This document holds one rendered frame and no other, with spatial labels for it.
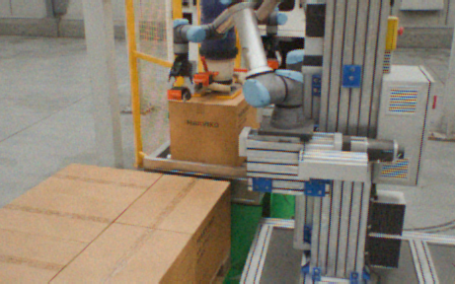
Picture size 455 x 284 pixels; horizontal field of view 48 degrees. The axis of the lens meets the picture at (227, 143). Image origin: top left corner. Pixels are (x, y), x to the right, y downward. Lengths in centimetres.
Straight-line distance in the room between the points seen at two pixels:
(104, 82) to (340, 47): 208
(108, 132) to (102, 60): 54
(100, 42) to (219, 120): 129
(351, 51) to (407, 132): 41
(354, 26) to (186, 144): 124
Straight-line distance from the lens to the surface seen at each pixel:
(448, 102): 554
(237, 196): 289
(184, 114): 290
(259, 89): 196
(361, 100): 227
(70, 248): 230
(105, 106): 388
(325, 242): 254
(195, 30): 235
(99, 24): 376
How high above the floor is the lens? 169
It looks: 20 degrees down
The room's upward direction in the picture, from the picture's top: straight up
